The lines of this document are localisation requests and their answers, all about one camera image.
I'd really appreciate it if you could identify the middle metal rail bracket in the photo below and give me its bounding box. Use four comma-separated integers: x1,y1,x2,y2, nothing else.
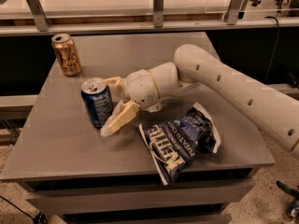
153,0,164,28

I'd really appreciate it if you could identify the grey drawer cabinet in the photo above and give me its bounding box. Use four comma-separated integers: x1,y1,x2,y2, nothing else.
1,33,274,224

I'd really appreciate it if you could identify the gold soda can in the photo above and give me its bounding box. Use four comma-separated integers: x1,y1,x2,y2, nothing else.
51,34,81,77

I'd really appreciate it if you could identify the metal rail bracket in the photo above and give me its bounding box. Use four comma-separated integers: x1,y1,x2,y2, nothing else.
224,0,243,25
153,0,164,28
26,0,50,32

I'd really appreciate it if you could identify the blue potato chip bag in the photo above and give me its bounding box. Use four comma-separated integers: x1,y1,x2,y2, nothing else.
137,103,221,186

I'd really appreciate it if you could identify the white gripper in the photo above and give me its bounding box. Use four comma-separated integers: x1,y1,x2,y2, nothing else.
100,70,159,137

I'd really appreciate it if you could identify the blue pepsi can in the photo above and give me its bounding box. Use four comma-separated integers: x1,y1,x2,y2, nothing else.
81,77,113,129

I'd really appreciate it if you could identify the left metal rail bracket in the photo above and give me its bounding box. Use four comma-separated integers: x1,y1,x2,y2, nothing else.
26,0,50,32

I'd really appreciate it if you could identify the right metal rail bracket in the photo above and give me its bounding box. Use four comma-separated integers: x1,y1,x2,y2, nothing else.
224,0,243,25

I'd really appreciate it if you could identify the black hanging cable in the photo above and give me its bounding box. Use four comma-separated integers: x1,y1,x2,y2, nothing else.
263,16,280,84

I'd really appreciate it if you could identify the black floor cable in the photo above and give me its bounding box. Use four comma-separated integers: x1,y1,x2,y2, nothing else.
0,195,49,224

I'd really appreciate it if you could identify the green tool on floor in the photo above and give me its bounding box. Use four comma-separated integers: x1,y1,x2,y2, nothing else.
276,180,299,222

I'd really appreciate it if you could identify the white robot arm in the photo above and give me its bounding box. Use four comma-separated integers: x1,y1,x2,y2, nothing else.
101,44,299,158

